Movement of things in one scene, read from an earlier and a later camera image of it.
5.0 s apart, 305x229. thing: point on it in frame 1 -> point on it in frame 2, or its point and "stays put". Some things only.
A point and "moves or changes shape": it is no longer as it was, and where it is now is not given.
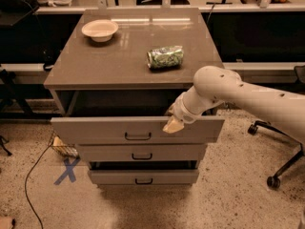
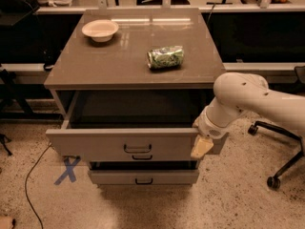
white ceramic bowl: (100, 31) stays put
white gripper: (185, 113) -> (212, 126)
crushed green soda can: (166, 57) stays put
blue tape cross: (70, 172) stays put
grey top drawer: (134, 131) moves or changes shape
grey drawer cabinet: (113, 73) stays put
